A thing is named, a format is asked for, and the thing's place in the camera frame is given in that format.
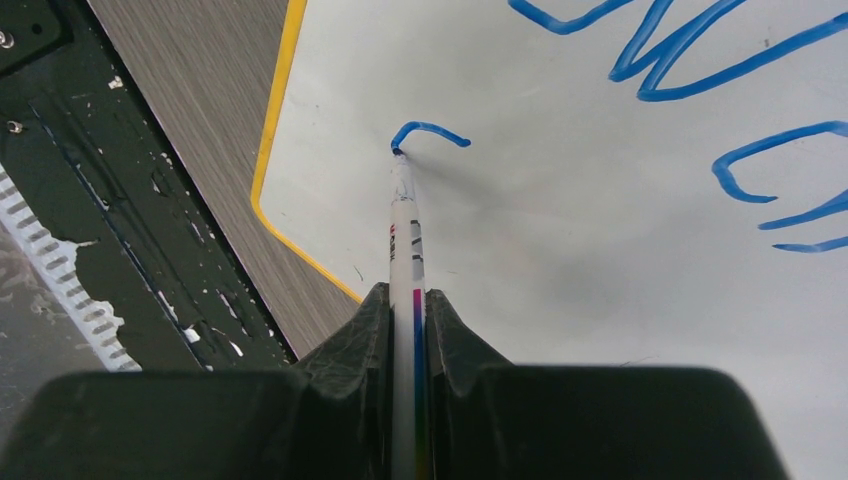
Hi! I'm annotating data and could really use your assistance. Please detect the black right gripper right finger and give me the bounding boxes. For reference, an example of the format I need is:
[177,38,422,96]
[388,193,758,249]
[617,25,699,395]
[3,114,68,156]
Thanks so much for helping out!
[426,289,788,479]

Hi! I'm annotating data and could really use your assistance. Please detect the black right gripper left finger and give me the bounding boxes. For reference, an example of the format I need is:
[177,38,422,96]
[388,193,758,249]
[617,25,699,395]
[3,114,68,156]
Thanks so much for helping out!
[1,283,391,479]

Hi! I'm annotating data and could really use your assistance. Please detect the white blue marker pen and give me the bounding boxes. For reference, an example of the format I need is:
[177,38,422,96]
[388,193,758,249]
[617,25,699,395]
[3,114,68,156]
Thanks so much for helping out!
[389,146,432,479]

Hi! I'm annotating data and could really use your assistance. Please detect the yellow framed whiteboard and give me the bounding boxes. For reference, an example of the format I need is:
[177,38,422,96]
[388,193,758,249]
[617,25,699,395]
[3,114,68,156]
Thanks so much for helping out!
[251,1,847,479]

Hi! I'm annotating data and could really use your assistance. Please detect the white toothed cable rail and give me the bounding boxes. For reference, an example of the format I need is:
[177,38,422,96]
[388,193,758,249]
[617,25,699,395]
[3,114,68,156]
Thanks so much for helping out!
[1,170,142,372]

